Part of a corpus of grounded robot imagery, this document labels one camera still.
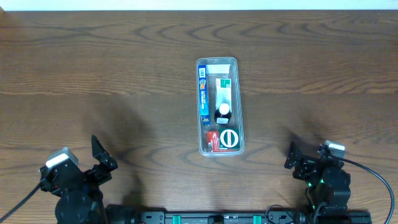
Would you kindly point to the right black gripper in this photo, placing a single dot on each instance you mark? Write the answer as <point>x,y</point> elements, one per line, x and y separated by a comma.
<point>304,163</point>

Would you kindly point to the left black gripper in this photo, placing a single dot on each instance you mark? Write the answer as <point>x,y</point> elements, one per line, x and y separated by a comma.
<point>103,168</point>

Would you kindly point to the green square box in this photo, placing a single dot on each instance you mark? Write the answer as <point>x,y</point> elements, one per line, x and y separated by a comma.
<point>229,139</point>

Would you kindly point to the clear plastic container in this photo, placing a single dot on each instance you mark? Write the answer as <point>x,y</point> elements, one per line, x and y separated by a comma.
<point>220,67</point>

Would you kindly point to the dark bottle white cap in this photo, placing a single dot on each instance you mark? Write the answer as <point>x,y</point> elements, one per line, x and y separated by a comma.
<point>223,114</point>

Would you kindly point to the red orange box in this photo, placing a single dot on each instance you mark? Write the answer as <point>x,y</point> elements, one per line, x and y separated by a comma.
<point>212,138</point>

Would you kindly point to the white green medicine box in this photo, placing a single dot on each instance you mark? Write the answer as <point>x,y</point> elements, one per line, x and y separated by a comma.
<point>223,92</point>

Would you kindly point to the blue tall box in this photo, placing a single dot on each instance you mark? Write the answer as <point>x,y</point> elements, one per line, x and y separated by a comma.
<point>203,95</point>

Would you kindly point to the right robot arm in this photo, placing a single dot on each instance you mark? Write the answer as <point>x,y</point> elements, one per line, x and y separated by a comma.
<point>327,183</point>

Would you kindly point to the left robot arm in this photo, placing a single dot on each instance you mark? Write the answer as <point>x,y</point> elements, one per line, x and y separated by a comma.
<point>81,200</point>

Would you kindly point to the black mounting rail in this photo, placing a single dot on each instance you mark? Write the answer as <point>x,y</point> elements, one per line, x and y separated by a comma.
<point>129,215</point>

